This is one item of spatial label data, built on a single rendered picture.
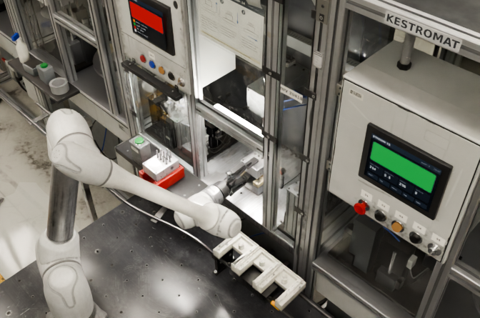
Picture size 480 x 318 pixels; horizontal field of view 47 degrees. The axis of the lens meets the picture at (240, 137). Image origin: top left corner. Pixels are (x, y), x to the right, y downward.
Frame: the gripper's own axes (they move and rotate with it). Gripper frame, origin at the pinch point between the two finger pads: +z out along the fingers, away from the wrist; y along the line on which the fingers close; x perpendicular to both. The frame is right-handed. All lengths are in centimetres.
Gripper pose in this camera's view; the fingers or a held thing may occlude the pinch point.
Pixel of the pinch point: (251, 167)
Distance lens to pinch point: 235.6
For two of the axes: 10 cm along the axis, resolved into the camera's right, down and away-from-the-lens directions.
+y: -0.2, -7.5, -6.7
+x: -7.2, -4.6, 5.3
